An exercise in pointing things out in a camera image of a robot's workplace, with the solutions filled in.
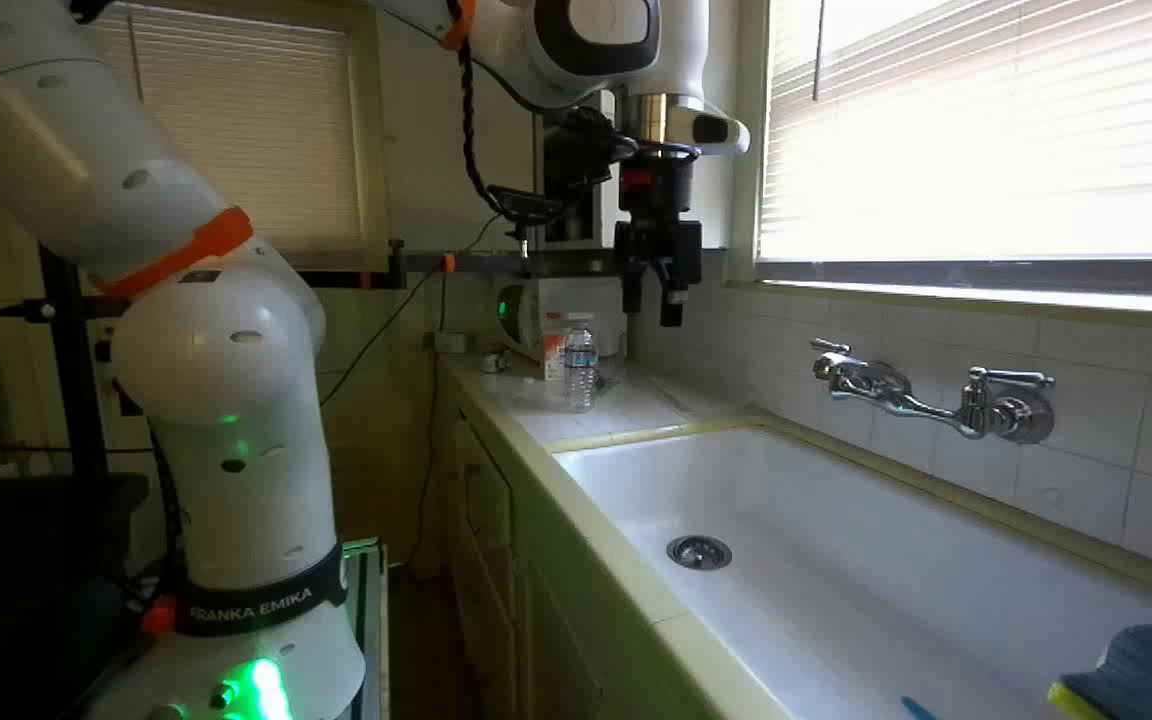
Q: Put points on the chrome wall faucet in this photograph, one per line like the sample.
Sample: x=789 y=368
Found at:
x=1002 y=405

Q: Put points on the clear water bottle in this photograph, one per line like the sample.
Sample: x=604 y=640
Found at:
x=580 y=364

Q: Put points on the blue and yellow sponge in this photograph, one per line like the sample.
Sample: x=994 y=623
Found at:
x=1141 y=680

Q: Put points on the black camera on mount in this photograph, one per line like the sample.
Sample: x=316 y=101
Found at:
x=523 y=204

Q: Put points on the blue plastic utensil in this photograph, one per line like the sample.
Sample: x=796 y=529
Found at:
x=918 y=711

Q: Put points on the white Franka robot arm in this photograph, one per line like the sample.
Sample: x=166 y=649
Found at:
x=221 y=402

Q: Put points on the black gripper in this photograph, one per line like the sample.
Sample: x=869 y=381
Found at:
x=657 y=184

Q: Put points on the metal sink drain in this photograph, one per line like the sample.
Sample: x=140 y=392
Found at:
x=700 y=553

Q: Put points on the aluminium robot mounting platform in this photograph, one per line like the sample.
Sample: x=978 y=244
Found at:
x=369 y=624

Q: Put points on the black stand pole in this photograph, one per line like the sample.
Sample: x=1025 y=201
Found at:
x=79 y=384

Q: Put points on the white device with green light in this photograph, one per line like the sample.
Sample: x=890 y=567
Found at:
x=523 y=323

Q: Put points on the cream base cabinets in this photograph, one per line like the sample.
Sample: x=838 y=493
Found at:
x=496 y=535

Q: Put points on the small orange-capped bottle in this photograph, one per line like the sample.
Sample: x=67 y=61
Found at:
x=552 y=348

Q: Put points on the narrow white window blind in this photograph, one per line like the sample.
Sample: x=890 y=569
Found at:
x=271 y=133

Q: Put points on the black equipment case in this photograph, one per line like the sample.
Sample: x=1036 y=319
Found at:
x=19 y=572

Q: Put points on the wide white window blind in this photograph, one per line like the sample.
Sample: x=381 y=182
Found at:
x=1002 y=133

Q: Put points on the white sink basin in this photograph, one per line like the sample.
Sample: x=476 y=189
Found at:
x=869 y=586

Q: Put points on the black clamp bar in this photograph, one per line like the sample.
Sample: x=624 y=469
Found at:
x=379 y=265

